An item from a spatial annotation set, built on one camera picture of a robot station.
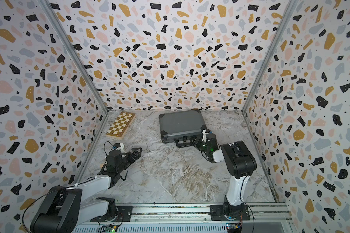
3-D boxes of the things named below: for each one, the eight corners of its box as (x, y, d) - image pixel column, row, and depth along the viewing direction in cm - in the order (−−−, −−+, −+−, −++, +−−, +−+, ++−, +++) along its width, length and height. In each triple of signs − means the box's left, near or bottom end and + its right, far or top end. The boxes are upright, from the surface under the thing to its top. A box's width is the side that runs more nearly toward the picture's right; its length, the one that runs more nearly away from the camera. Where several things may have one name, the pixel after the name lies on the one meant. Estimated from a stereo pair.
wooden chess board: (107, 137, 107) (105, 134, 104) (122, 114, 122) (121, 111, 120) (122, 139, 106) (121, 136, 103) (136, 116, 121) (135, 113, 118)
